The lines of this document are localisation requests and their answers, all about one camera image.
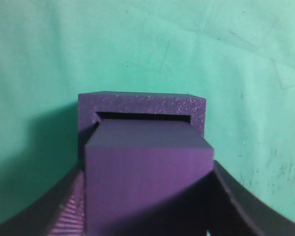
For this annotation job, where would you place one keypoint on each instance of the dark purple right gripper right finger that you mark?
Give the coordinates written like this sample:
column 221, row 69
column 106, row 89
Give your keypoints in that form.
column 234, row 211

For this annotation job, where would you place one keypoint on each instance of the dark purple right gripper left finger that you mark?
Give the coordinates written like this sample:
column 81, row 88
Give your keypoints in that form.
column 59, row 212

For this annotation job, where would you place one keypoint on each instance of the purple cube block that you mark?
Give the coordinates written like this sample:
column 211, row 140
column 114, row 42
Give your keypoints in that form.
column 146, row 178

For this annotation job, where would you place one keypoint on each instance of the purple cube groove base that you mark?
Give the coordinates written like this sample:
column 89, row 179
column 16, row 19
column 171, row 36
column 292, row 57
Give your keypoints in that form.
column 91, row 104

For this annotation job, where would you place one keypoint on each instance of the green table cloth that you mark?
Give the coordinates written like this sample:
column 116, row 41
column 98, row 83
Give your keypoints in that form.
column 238, row 54

